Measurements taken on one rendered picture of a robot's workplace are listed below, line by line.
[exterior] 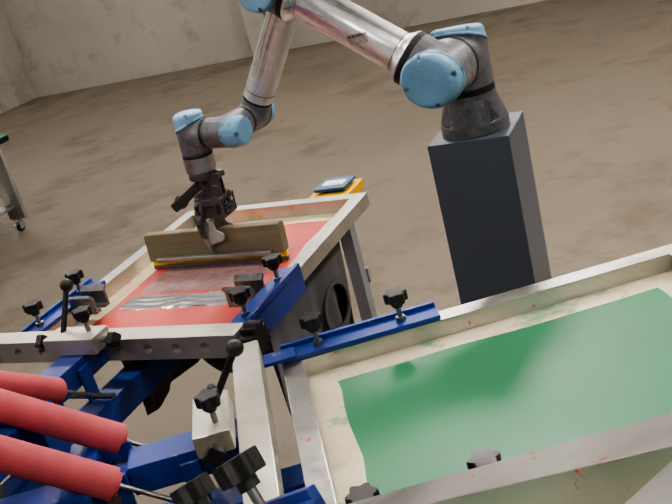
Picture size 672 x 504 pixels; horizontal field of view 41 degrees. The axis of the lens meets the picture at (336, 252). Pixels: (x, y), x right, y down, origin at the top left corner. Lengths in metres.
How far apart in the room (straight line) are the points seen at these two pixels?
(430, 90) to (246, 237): 0.68
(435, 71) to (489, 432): 0.74
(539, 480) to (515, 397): 1.06
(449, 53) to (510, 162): 0.28
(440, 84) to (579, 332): 0.56
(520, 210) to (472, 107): 0.24
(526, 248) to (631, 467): 1.66
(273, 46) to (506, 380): 1.01
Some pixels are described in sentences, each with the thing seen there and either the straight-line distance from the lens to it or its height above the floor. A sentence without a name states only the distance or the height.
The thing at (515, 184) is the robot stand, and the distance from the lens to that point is 1.98.
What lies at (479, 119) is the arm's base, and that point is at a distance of 1.97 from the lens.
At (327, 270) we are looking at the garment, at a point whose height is 0.86.
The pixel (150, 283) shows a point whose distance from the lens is 2.37.
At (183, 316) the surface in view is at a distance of 2.11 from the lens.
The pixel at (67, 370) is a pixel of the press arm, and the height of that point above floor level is 1.04.
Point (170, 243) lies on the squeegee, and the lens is 2.39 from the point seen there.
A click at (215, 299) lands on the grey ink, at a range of 2.12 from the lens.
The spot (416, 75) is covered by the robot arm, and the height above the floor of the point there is 1.38.
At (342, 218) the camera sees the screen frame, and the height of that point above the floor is 0.99.
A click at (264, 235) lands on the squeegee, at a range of 2.24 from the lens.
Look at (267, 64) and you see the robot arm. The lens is 2.18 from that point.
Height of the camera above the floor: 1.75
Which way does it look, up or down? 21 degrees down
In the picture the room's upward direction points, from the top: 15 degrees counter-clockwise
